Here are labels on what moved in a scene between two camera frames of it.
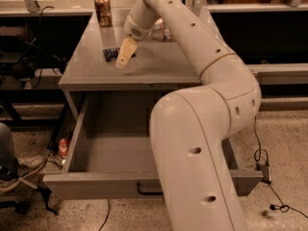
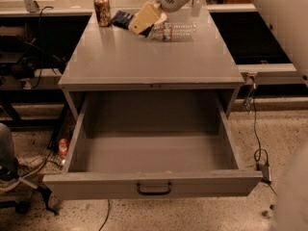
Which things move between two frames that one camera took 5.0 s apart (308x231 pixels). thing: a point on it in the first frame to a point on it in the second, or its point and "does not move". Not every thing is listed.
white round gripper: (135, 29) to (169, 0)
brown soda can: (102, 5) does not move
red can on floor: (63, 147) does not move
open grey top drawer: (107, 149) does not move
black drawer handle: (147, 192) does not move
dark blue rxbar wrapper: (112, 54) to (122, 19)
